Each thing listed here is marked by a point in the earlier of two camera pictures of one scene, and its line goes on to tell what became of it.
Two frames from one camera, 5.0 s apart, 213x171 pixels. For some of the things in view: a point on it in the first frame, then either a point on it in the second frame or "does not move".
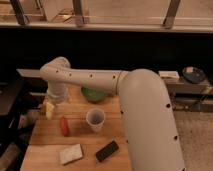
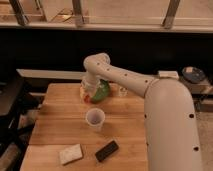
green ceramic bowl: x=94 y=95 does not move
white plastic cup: x=95 y=118 does not move
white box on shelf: x=169 y=74 does not move
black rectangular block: x=106 y=151 does not move
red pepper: x=64 y=124 to x=87 y=99
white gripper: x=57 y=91 to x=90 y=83
